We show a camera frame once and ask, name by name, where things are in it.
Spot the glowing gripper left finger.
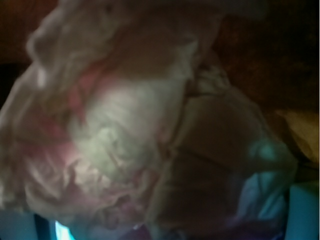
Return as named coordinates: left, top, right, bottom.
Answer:
left=0, top=211, right=74, bottom=240

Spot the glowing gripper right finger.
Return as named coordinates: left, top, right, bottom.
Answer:
left=284, top=181, right=320, bottom=240

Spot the white paper ball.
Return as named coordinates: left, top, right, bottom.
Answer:
left=0, top=0, right=297, bottom=240

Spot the brown paper bag tray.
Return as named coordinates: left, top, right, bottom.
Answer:
left=0, top=0, right=320, bottom=181

